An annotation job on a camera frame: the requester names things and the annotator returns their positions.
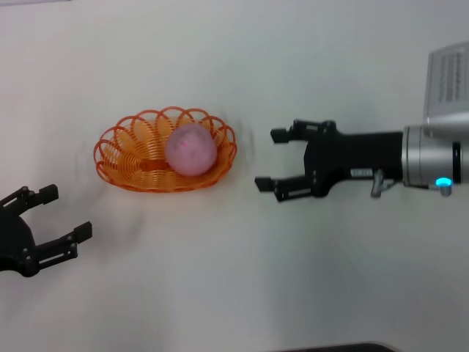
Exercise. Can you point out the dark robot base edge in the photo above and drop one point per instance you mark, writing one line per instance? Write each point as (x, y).
(340, 348)

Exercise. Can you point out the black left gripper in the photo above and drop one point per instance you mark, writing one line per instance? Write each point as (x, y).
(14, 242)

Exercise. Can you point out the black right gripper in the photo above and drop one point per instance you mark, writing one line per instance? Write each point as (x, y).
(359, 155)

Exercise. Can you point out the pink peach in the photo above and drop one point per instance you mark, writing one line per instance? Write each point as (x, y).
(190, 150)

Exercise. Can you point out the orange woven plastic basket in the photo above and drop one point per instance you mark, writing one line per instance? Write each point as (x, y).
(139, 172)

